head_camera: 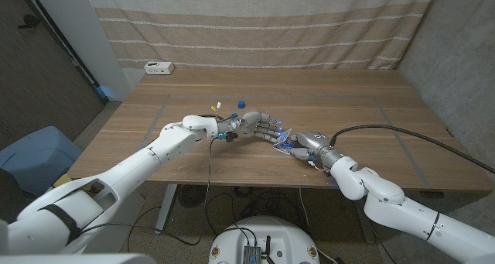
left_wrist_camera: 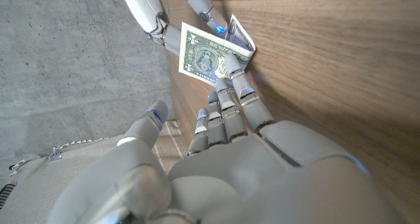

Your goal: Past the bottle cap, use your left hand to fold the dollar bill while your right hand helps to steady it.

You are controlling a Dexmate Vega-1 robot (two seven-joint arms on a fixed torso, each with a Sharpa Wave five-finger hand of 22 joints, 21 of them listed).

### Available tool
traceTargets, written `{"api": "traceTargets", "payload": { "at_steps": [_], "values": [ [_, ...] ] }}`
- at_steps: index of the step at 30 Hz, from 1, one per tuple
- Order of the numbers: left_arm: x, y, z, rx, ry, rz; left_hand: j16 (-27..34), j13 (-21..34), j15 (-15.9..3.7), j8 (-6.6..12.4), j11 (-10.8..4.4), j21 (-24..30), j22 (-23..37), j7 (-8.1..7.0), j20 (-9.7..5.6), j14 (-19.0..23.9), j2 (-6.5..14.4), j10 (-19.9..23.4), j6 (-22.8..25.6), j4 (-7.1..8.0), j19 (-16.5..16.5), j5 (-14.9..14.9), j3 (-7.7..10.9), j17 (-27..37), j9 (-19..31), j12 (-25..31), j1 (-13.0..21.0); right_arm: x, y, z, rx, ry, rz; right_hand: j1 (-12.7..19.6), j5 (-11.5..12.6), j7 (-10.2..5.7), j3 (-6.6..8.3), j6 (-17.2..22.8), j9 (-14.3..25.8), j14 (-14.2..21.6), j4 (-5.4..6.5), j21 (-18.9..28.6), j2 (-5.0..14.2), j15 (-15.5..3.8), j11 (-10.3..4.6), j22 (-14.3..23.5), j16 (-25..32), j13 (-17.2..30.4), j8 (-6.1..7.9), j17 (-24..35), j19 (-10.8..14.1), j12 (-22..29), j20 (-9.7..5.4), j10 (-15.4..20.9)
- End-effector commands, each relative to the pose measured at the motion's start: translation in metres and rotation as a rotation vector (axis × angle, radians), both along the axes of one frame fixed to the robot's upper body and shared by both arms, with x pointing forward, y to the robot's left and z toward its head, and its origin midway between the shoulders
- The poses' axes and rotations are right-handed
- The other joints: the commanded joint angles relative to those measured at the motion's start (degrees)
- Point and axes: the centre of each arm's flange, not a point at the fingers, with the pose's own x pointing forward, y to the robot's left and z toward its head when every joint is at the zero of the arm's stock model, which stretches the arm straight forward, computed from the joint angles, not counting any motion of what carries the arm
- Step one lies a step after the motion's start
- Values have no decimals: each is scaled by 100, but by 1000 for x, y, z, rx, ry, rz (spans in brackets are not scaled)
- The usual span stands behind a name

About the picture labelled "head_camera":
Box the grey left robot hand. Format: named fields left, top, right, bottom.
left=217, top=110, right=287, bottom=146

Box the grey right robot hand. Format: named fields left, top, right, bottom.
left=288, top=131, right=343, bottom=172

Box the one dollar bill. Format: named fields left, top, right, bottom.
left=272, top=128, right=297, bottom=156

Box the black door handle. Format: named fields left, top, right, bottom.
left=15, top=14, right=39, bottom=29

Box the beige striped backdrop cloth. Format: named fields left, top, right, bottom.
left=84, top=0, right=442, bottom=70

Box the grey table leg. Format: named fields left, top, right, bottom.
left=350, top=189, right=377, bottom=245

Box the round black floor fan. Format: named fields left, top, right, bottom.
left=177, top=184, right=208, bottom=209

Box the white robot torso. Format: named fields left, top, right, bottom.
left=208, top=215, right=321, bottom=264

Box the white power strip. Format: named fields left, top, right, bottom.
left=143, top=60, right=175, bottom=76

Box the white table leg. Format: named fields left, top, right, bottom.
left=154, top=183, right=179, bottom=235

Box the grey electronics box on torso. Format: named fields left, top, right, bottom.
left=242, top=245, right=263, bottom=264

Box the yellow floor pad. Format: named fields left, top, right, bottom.
left=53, top=173, right=73, bottom=188

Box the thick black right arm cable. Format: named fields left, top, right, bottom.
left=329, top=124, right=495, bottom=176

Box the thin black left wrist cable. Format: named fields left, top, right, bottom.
left=80, top=138, right=217, bottom=247

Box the black cable to torso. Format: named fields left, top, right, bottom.
left=204, top=192, right=258, bottom=248

